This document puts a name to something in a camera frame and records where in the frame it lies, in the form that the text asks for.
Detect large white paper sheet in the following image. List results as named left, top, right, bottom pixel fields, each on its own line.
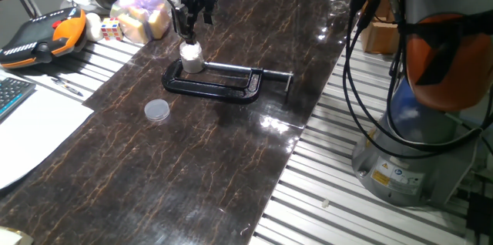
left=0, top=69, right=95, bottom=191

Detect black metal C-clamp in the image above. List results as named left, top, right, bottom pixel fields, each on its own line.
left=161, top=58, right=294, bottom=105

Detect open brown cardboard box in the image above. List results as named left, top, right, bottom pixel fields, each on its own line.
left=360, top=0, right=401, bottom=55

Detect black computer keyboard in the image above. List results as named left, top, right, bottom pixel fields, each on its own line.
left=0, top=77, right=37, bottom=121

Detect black power box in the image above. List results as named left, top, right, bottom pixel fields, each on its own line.
left=465, top=190, right=493, bottom=238

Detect plastic bag of sponges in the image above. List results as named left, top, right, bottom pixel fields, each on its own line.
left=109, top=0, right=172, bottom=45

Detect Rubik's cube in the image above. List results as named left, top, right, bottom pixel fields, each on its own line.
left=100, top=17, right=124, bottom=42

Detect glass jar gold lid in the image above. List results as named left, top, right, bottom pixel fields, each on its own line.
left=327, top=0, right=354, bottom=26

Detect dark marble pattern mat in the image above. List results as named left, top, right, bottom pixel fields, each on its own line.
left=0, top=0, right=361, bottom=245

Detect dark pen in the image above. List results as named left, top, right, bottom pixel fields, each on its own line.
left=51, top=77, right=84, bottom=97

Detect white spool stand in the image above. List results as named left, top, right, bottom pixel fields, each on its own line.
left=60, top=0, right=112, bottom=17

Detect small clear jar white contents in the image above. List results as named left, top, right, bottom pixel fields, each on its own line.
left=179, top=41, right=205, bottom=75

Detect orange black teach pendant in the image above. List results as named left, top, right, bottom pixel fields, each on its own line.
left=0, top=6, right=88, bottom=69

